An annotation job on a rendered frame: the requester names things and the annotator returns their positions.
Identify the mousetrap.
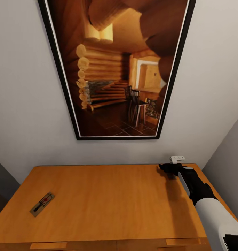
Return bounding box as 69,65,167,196
167,173,177,180
30,192,55,217

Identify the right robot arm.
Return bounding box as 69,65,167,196
159,156,238,251

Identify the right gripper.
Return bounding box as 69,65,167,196
159,163,182,175

